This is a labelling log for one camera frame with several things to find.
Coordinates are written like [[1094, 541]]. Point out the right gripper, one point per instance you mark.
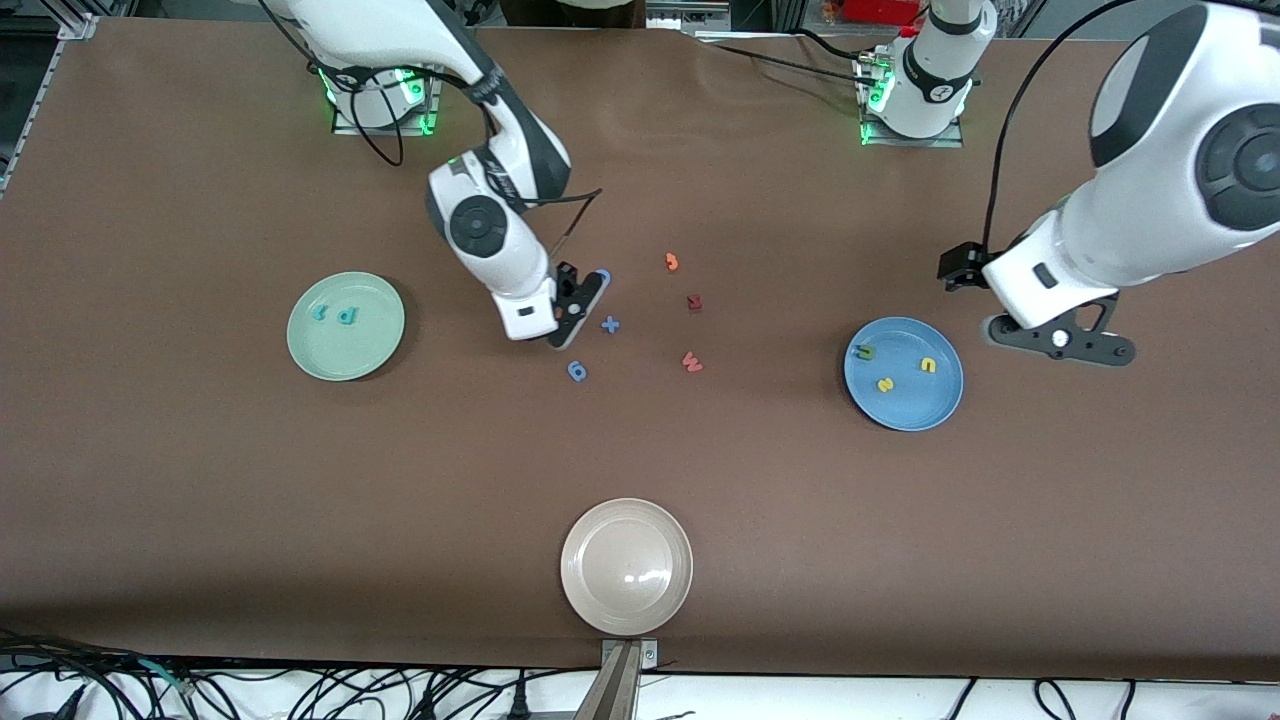
[[566, 288]]

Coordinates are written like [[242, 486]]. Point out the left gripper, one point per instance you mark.
[[963, 266]]

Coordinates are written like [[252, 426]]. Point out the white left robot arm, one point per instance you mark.
[[1150, 150]]

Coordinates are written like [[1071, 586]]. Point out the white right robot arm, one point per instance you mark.
[[500, 250]]

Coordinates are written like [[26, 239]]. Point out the pink foam letter W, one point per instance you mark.
[[692, 362]]

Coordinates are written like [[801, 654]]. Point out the blue round plate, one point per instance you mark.
[[910, 405]]

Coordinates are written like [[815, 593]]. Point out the pale green round plate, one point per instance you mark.
[[340, 350]]

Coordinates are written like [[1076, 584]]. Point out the red box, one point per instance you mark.
[[880, 10]]

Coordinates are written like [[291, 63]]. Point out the beige round plate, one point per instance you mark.
[[626, 566]]

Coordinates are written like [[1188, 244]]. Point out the black power plug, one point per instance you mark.
[[519, 700]]

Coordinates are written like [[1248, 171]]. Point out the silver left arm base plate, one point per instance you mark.
[[915, 142]]

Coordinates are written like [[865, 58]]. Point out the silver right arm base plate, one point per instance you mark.
[[380, 131]]

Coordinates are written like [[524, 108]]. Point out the grey metal mount post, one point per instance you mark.
[[615, 690]]

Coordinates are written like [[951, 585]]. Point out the aluminium frame rail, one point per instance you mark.
[[80, 28]]

